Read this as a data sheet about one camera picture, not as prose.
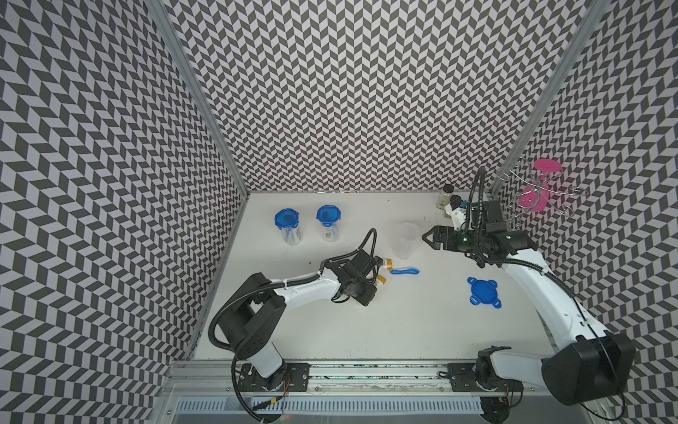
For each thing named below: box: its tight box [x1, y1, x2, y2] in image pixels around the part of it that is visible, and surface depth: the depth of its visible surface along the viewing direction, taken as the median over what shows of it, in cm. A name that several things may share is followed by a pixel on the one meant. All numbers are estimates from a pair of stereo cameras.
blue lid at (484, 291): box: [467, 276, 503, 309], surface depth 91 cm
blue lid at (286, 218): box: [274, 208, 300, 230], surface depth 95 cm
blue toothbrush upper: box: [390, 267, 421, 275], surface depth 96 cm
